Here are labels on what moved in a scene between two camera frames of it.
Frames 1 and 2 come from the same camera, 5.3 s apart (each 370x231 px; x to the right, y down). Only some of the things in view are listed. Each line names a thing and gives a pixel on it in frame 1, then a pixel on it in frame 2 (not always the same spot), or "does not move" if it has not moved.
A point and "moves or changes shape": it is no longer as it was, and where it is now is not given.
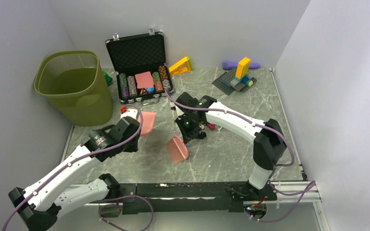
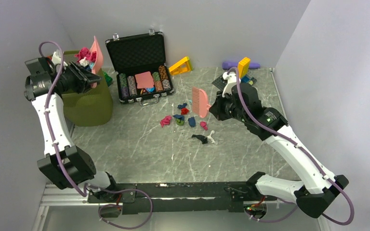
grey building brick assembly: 229,84 does not move
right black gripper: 188,134 → 217,108
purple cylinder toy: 230,65 does not move
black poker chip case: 139,62 does not move
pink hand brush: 178,150 moves or changes shape
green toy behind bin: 109,79 does not move
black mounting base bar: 191,198 does not move
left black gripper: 133,147 → 83,77
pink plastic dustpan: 149,120 → 99,63
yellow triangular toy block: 183,66 does not move
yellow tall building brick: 243,68 does not move
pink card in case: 144,80 does not move
